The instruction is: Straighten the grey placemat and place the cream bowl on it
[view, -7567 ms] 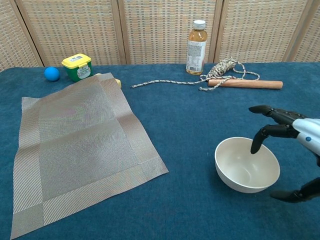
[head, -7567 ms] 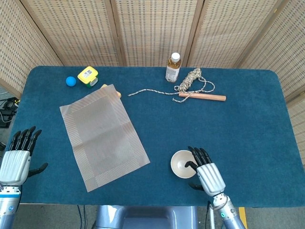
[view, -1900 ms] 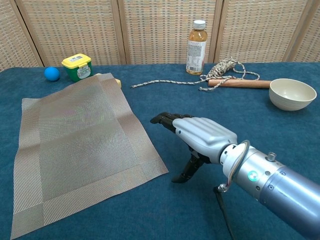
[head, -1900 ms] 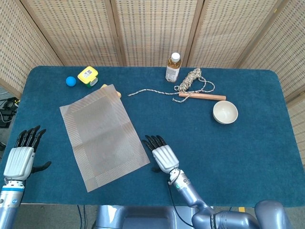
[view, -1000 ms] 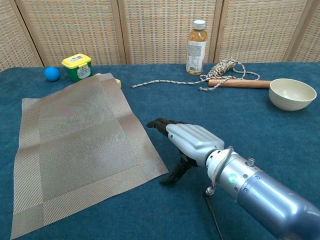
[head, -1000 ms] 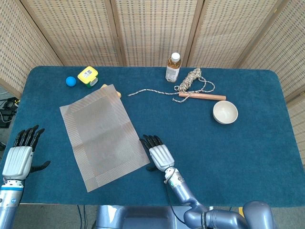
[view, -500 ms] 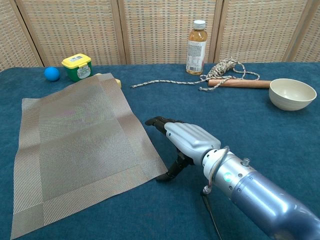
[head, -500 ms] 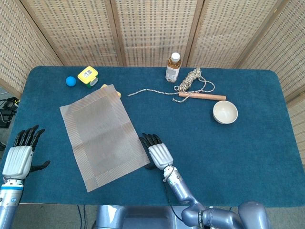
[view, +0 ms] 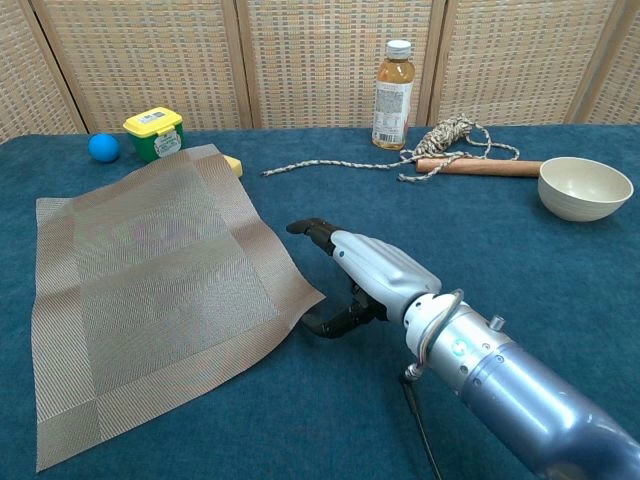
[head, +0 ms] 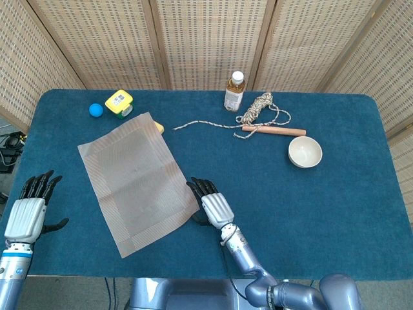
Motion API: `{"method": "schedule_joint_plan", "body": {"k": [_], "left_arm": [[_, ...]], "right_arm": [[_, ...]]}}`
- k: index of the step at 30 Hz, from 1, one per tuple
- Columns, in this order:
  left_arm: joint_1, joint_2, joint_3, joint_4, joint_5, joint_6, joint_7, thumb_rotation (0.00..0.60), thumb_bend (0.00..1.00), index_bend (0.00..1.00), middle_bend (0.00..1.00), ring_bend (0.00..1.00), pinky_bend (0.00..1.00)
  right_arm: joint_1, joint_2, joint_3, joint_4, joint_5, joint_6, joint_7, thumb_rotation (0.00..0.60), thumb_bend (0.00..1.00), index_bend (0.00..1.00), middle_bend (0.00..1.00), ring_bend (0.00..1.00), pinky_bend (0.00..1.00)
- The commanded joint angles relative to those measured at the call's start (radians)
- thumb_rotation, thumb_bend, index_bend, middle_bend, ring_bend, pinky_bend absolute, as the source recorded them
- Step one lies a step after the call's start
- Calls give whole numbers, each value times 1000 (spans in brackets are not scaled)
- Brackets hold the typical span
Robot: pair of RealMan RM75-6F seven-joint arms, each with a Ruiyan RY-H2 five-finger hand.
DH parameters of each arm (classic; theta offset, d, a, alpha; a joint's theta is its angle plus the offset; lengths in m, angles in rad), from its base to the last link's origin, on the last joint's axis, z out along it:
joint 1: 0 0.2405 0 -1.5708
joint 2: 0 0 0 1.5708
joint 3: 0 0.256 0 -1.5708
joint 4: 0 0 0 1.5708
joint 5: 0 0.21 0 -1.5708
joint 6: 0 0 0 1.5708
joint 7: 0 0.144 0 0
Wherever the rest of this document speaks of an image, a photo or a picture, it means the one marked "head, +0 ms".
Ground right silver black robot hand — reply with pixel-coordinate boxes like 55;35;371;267
186;176;236;231

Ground blue-grey robot torso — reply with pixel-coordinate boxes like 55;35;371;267
127;277;256;310

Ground speckled braided rope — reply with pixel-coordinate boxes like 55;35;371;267
173;92;292;140

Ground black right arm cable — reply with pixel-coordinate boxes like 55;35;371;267
221;240;251;304

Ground thin cables under table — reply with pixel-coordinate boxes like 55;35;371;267
103;277;119;310

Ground black cables on floor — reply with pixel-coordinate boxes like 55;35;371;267
0;130;26;175

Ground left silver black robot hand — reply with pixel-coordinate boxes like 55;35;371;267
3;170;70;245

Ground grey woven placemat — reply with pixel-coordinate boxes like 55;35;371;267
77;112;200;259

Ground green container with yellow lid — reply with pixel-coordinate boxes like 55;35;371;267
105;89;135;120

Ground tea bottle with white cap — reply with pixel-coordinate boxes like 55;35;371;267
223;70;246;112

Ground wooden dowel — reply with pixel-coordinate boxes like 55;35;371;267
241;125;307;138

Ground woven bamboo folding screen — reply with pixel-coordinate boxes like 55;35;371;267
0;0;413;223

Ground cream round bowl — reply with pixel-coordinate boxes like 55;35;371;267
288;136;323;169

